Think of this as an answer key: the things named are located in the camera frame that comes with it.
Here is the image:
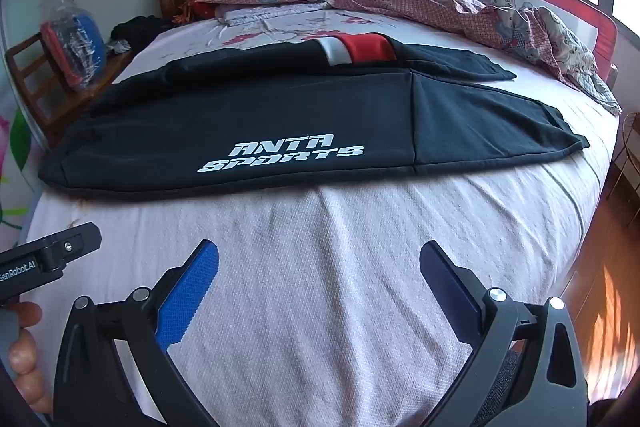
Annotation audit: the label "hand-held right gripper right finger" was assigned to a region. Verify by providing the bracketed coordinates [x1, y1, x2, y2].
[419, 241, 590, 427]

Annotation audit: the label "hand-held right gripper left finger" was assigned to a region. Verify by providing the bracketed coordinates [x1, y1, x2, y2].
[52, 239, 221, 427]

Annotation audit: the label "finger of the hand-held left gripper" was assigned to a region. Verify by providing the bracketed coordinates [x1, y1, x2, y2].
[27, 222, 103, 275]

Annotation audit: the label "black pants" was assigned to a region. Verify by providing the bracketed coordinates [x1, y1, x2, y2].
[37, 33, 591, 200]

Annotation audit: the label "person's left hand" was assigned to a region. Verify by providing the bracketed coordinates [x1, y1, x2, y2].
[7, 301, 53, 414]

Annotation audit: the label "bed with floral sheet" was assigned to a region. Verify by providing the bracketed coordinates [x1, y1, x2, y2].
[30, 9, 623, 427]

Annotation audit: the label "wooden chair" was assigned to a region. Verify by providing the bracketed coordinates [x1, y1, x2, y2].
[5, 32, 137, 148]

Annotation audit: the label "plastic bag of clothes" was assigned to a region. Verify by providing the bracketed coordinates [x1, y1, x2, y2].
[40, 3, 110, 88]

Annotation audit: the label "dark cloth pile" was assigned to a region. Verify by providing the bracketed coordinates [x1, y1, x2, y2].
[109, 16, 177, 56]

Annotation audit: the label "red fringed cloth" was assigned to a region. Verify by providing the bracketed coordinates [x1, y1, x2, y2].
[172, 0, 223, 24]

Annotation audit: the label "folded pale pink sheet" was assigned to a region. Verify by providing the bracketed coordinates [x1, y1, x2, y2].
[214, 1, 333, 26]

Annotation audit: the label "pink patterned quilt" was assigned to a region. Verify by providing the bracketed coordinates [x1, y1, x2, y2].
[185, 0, 623, 116]

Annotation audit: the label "red framed headboard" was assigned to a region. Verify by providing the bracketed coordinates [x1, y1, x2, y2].
[390, 0, 618, 84]

